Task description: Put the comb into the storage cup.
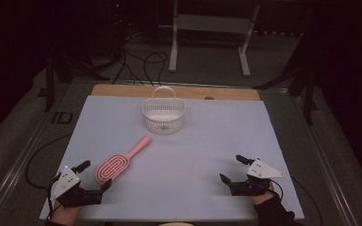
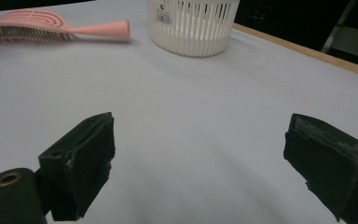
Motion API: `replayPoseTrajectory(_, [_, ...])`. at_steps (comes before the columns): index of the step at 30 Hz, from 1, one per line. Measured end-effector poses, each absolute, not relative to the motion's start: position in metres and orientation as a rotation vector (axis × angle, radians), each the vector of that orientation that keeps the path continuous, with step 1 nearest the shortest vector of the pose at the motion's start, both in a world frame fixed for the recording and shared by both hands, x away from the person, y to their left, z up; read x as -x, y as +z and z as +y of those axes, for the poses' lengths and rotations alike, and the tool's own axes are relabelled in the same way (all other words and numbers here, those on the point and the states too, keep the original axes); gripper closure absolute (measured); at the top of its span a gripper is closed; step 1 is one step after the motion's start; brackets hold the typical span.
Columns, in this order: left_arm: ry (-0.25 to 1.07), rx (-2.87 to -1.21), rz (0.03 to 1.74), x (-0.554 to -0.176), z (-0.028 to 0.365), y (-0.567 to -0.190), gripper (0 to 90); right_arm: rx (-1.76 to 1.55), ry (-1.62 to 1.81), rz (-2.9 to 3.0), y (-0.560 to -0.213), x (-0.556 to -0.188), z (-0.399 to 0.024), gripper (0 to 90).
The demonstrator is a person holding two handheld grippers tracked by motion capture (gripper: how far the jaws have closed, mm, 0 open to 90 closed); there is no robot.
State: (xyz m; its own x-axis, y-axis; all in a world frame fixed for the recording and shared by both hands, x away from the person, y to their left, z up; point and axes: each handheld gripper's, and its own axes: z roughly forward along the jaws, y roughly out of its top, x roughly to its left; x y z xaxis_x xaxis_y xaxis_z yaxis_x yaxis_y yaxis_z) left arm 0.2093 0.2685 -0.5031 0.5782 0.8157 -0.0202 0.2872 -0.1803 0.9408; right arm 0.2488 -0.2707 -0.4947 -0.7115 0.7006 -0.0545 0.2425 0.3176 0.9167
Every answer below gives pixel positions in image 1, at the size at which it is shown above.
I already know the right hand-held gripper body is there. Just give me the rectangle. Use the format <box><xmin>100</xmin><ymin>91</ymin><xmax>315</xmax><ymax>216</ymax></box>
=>
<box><xmin>228</xmin><ymin>157</ymin><xmax>287</xmax><ymax>197</ymax></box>

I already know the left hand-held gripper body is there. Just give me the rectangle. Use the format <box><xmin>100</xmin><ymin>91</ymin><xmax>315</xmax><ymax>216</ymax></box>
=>
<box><xmin>49</xmin><ymin>167</ymin><xmax>104</xmax><ymax>208</ymax></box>

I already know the pink hairbrush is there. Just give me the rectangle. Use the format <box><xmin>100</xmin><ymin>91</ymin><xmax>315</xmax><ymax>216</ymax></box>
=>
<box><xmin>94</xmin><ymin>135</ymin><xmax>153</xmax><ymax>186</ymax></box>

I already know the white perforated plastic basket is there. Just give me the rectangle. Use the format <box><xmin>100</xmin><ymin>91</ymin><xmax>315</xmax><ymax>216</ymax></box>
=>
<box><xmin>141</xmin><ymin>85</ymin><xmax>187</xmax><ymax>136</ymax></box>

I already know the person's right hand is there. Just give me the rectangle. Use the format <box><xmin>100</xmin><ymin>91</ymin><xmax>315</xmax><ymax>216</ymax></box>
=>
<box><xmin>250</xmin><ymin>185</ymin><xmax>277</xmax><ymax>207</ymax></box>

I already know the person's left hand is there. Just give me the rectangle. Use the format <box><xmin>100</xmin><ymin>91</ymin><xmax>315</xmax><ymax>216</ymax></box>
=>
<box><xmin>50</xmin><ymin>200</ymin><xmax>82</xmax><ymax>226</ymax></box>

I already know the pale blue table mat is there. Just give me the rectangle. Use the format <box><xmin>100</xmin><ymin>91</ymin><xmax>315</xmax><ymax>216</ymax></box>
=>
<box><xmin>39</xmin><ymin>94</ymin><xmax>305</xmax><ymax>222</ymax></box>

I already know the wooden table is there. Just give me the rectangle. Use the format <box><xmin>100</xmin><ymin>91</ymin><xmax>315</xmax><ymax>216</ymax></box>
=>
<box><xmin>90</xmin><ymin>83</ymin><xmax>261</xmax><ymax>102</ymax></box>

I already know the black tripod stand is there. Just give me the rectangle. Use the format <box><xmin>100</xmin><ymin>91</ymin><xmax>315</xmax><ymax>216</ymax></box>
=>
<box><xmin>37</xmin><ymin>46</ymin><xmax>111</xmax><ymax>113</ymax></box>
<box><xmin>254</xmin><ymin>37</ymin><xmax>320</xmax><ymax>126</ymax></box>

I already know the white metal stand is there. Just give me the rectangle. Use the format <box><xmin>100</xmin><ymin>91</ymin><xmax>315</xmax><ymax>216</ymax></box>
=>
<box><xmin>168</xmin><ymin>0</ymin><xmax>261</xmax><ymax>78</ymax></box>

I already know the left hand-held gripper cable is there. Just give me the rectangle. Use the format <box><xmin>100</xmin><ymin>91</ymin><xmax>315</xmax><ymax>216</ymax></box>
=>
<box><xmin>45</xmin><ymin>173</ymin><xmax>62</xmax><ymax>220</ymax></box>

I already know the hand-held gripper cable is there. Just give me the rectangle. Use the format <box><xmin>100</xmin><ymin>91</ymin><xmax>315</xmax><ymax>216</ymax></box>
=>
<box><xmin>45</xmin><ymin>173</ymin><xmax>62</xmax><ymax>220</ymax></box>
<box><xmin>263</xmin><ymin>178</ymin><xmax>285</xmax><ymax>202</ymax></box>

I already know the right hand-held gripper cable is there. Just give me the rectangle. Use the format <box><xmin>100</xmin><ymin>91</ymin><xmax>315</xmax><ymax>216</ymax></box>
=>
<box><xmin>263</xmin><ymin>178</ymin><xmax>285</xmax><ymax>202</ymax></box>

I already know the black cable beside table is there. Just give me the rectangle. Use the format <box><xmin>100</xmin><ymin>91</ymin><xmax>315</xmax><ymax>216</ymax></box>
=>
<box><xmin>25</xmin><ymin>133</ymin><xmax>74</xmax><ymax>190</ymax></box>
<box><xmin>291</xmin><ymin>176</ymin><xmax>323</xmax><ymax>226</ymax></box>

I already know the metal floor rail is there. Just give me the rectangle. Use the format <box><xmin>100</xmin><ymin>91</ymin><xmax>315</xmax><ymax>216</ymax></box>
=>
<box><xmin>0</xmin><ymin>81</ymin><xmax>76</xmax><ymax>226</ymax></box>
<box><xmin>290</xmin><ymin>93</ymin><xmax>359</xmax><ymax>226</ymax></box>

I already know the black floor socket frame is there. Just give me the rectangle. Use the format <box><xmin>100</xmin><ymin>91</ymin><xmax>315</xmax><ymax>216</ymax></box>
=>
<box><xmin>51</xmin><ymin>111</ymin><xmax>74</xmax><ymax>125</ymax></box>

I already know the black straight floor cable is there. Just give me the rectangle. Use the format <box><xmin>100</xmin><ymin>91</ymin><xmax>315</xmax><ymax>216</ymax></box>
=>
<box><xmin>112</xmin><ymin>31</ymin><xmax>145</xmax><ymax>87</ymax></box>

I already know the black looped floor cable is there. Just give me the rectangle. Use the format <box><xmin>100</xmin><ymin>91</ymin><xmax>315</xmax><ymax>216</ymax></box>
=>
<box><xmin>142</xmin><ymin>51</ymin><xmax>170</xmax><ymax>87</ymax></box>

